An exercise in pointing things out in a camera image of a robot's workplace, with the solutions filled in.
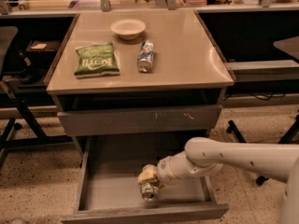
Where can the closed grey top drawer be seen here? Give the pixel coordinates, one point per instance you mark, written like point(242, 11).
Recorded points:
point(140, 120)

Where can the green chip bag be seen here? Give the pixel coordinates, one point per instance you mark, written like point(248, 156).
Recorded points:
point(96, 61)

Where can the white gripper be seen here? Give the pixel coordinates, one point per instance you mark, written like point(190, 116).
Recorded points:
point(163, 171)

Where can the green white 7up can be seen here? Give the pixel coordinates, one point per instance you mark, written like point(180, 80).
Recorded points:
point(148, 191)

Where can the blue white pepsi can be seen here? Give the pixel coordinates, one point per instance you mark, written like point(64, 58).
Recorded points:
point(145, 57)

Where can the white paper bowl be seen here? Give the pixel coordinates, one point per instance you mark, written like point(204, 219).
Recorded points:
point(128, 29)

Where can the open grey middle drawer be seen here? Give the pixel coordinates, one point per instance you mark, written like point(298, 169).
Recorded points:
point(109, 193)

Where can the grey drawer cabinet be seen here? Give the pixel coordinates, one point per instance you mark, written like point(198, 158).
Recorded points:
point(187, 70)

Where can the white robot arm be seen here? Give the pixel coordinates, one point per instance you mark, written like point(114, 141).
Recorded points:
point(203, 156)

